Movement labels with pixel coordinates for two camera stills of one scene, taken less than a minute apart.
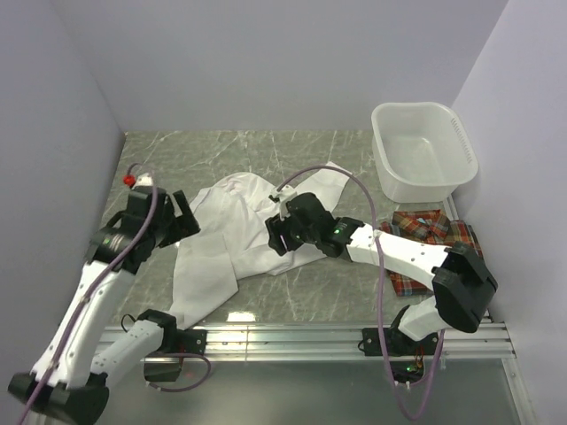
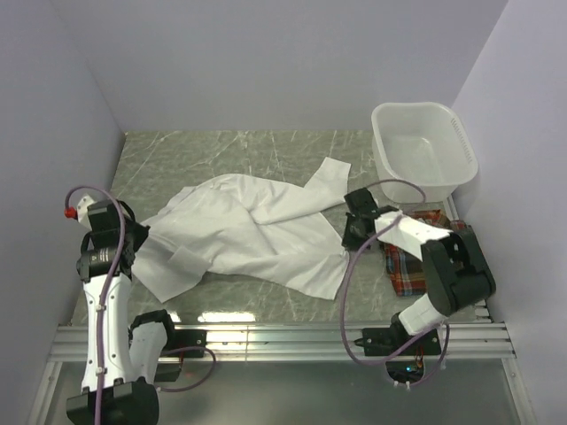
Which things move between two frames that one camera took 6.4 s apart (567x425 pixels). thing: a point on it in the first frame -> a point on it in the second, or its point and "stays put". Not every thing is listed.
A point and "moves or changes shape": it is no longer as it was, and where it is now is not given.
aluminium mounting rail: [463, 340] stays put
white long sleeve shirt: [234, 241] moves or changes shape
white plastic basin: [422, 151] stays put
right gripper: [277, 227] -> [348, 242]
